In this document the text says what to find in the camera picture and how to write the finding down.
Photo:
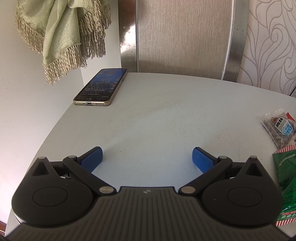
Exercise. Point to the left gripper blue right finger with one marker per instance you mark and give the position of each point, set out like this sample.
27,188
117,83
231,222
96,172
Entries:
212,168

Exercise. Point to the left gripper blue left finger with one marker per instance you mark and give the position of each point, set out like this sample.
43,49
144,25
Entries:
81,168

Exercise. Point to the green pea snack bag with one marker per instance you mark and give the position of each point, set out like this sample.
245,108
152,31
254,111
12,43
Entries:
284,160

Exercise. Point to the clear sunflower seed packet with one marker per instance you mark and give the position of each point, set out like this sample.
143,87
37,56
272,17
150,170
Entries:
280,126

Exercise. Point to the gold smartphone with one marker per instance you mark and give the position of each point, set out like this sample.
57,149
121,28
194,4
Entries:
102,88

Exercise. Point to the green fringed curtain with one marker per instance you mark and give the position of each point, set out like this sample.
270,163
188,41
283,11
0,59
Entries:
65,33

